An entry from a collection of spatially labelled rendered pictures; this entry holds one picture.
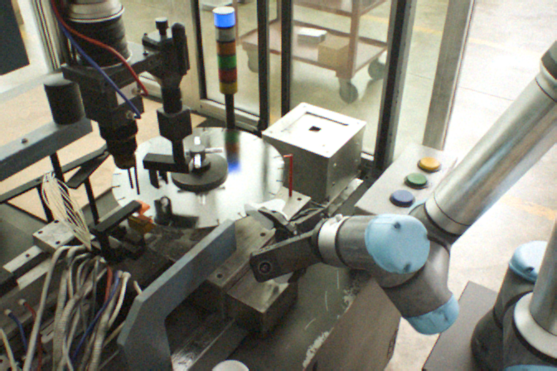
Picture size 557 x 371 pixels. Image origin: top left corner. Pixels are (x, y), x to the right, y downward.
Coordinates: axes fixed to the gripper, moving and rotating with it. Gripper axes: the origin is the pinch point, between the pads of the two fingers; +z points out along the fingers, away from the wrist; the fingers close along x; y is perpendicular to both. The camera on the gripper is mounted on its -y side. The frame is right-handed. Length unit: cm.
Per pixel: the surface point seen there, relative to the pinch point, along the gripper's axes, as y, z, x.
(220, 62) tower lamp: 20.9, 22.7, 34.5
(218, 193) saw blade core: -0.7, 4.8, 10.7
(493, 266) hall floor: 122, 53, -71
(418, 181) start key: 35.0, -8.2, -3.1
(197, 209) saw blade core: -6.1, 3.8, 10.0
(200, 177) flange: -1.3, 8.3, 14.4
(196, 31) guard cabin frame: 34, 50, 47
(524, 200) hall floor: 170, 64, -64
